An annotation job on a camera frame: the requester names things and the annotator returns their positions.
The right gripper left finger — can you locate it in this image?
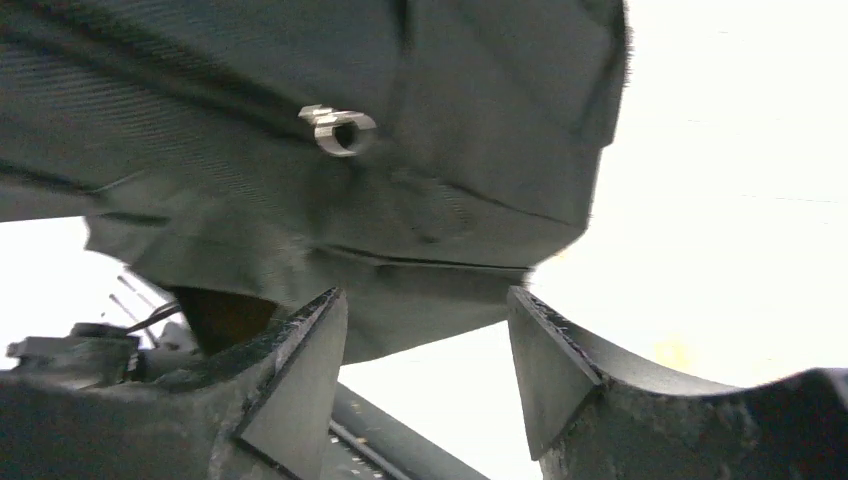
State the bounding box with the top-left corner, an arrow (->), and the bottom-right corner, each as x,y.
1,288 -> 347,479

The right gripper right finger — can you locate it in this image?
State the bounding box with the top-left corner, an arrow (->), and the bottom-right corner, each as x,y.
508,287 -> 847,479

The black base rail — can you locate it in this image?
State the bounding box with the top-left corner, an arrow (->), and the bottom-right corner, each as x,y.
320,384 -> 487,480

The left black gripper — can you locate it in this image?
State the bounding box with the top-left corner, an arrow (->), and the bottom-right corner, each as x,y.
6,302 -> 199,388

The black student backpack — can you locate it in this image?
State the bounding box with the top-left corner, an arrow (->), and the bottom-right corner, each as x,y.
1,1 -> 630,363

